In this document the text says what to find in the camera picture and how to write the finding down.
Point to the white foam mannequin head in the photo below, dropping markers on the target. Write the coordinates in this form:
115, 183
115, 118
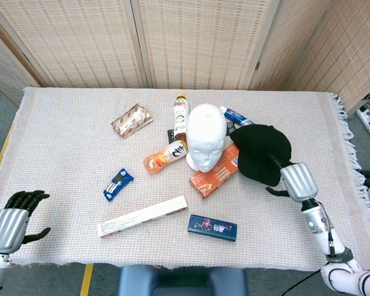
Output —
205, 132

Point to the small black device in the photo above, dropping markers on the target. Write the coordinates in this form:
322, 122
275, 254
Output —
171, 135

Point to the black baseball cap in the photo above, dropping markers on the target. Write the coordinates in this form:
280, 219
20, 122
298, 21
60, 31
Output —
259, 151

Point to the pale woven tablecloth with fringe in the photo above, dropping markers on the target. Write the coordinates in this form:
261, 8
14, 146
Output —
64, 154

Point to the right white and silver robot arm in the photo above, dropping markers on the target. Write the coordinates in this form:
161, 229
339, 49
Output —
330, 240

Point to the gold foil snack packet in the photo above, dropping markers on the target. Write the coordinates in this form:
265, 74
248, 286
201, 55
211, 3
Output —
132, 121

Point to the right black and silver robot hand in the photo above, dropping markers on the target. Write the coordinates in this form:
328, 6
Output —
299, 183

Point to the dark blue flat box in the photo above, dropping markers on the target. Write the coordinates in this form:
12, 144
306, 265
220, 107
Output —
212, 227

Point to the orange cardboard box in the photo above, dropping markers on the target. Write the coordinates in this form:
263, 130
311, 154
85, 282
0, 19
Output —
217, 175

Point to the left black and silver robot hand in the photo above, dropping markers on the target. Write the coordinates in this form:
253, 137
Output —
7, 226

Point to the woven folding screen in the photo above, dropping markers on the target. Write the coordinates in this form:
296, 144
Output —
197, 40

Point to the long white cardboard box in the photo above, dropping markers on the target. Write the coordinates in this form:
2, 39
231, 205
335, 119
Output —
142, 216

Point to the orange drink bottle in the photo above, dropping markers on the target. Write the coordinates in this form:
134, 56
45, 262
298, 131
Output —
163, 157

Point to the blue and white toothpaste tube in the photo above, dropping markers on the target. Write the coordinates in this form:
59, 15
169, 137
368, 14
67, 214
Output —
235, 115

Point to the tea bottle with yellow cap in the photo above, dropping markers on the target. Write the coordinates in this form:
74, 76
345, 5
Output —
180, 115

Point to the blue cookie packet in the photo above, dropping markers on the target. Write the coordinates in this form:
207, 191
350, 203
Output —
117, 184

